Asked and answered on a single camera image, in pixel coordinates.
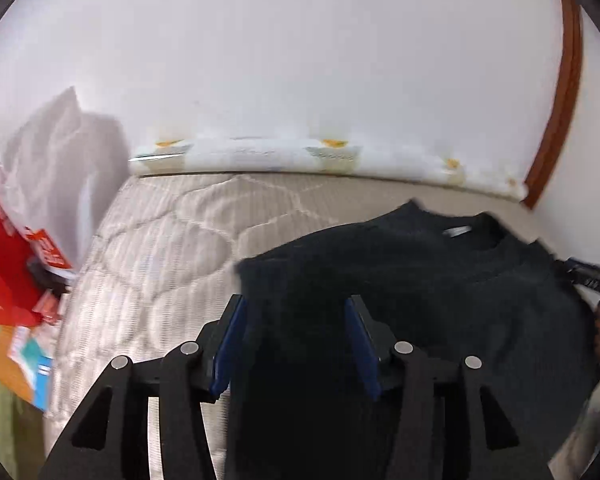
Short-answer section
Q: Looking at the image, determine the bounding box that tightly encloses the black sweatshirt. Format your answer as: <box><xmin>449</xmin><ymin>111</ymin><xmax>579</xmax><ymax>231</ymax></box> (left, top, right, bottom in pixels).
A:
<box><xmin>220</xmin><ymin>199</ymin><xmax>600</xmax><ymax>480</ymax></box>

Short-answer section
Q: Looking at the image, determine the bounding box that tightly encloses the brown wooden door frame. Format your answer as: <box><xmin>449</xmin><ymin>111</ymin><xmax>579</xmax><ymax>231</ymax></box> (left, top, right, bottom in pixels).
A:
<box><xmin>522</xmin><ymin>0</ymin><xmax>583</xmax><ymax>210</ymax></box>

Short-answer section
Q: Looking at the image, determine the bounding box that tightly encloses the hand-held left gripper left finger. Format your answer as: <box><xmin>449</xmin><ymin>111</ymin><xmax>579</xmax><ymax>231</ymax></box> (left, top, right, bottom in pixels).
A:
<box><xmin>39</xmin><ymin>294</ymin><xmax>246</xmax><ymax>480</ymax></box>

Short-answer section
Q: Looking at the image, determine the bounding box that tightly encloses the striped quilted mattress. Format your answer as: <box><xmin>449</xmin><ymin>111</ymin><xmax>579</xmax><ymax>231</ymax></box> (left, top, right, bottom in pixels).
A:
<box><xmin>42</xmin><ymin>172</ymin><xmax>600</xmax><ymax>480</ymax></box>

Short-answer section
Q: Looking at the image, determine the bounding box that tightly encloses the white door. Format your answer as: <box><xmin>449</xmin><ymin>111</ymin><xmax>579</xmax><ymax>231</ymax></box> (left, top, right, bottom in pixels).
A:
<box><xmin>530</xmin><ymin>10</ymin><xmax>600</xmax><ymax>271</ymax></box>

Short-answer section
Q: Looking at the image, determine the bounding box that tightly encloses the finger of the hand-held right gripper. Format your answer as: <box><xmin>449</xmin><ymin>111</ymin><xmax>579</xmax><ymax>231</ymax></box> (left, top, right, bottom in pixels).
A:
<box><xmin>555</xmin><ymin>256</ymin><xmax>600</xmax><ymax>293</ymax></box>

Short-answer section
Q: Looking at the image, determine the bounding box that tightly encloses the orange and teal box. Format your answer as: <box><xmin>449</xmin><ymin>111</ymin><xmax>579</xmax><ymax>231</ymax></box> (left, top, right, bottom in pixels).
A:
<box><xmin>0</xmin><ymin>325</ymin><xmax>56</xmax><ymax>411</ymax></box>

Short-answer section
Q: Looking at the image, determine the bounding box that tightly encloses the small black object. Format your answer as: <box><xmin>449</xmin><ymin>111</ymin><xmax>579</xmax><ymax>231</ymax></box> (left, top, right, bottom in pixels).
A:
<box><xmin>27</xmin><ymin>257</ymin><xmax>73</xmax><ymax>293</ymax></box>

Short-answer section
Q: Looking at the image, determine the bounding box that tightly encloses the white plastic bag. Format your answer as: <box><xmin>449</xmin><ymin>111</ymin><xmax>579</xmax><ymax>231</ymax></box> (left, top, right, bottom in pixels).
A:
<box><xmin>0</xmin><ymin>87</ymin><xmax>131</xmax><ymax>271</ymax></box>

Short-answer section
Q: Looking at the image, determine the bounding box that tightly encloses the rolled white printed mat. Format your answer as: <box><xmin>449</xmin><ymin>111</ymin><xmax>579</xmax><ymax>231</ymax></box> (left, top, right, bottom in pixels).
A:
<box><xmin>129</xmin><ymin>132</ymin><xmax>528</xmax><ymax>201</ymax></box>

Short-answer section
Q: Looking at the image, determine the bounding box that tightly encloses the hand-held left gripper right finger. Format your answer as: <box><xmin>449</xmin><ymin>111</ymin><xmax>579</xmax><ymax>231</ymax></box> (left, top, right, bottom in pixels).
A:
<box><xmin>344</xmin><ymin>295</ymin><xmax>553</xmax><ymax>480</ymax></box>

